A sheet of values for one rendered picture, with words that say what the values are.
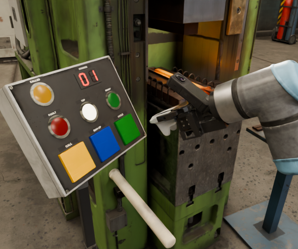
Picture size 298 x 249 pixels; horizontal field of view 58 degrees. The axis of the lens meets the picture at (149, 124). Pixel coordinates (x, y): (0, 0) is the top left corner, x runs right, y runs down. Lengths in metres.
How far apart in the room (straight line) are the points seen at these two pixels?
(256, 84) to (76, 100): 0.43
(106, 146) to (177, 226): 0.81
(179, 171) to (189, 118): 0.59
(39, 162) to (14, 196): 1.63
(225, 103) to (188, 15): 0.53
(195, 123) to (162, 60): 1.00
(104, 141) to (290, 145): 0.44
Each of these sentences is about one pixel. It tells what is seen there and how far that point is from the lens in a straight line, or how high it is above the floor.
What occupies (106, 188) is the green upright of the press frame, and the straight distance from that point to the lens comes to 1.30.
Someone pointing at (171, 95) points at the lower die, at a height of 0.98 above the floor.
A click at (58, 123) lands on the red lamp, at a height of 1.10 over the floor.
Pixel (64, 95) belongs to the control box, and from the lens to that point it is 0.71.
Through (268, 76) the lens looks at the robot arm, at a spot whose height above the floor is 1.24.
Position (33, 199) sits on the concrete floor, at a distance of 2.21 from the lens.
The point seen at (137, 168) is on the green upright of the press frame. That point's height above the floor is 0.60.
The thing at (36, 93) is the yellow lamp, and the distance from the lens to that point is 0.67.
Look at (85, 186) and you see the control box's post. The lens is 0.93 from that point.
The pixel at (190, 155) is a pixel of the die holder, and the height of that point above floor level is 0.73.
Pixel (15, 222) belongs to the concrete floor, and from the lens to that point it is 2.09.
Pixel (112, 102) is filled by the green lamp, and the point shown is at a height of 1.09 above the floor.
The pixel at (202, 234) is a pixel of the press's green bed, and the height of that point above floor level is 0.15.
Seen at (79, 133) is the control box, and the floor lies 1.06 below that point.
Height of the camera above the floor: 1.39
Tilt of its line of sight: 27 degrees down
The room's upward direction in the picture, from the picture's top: straight up
